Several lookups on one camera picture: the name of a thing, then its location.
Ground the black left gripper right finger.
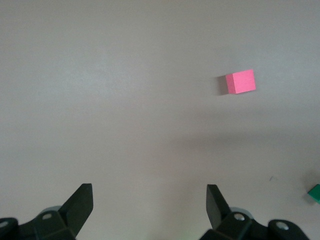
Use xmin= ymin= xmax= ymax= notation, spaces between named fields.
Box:
xmin=198 ymin=184 xmax=311 ymax=240

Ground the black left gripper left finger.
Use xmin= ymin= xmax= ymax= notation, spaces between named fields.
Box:
xmin=0 ymin=183 xmax=94 ymax=240

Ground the green cube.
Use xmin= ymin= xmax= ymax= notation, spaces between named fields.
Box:
xmin=307 ymin=183 xmax=320 ymax=204

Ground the pink cube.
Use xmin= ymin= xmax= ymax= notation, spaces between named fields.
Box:
xmin=225 ymin=69 xmax=257 ymax=95

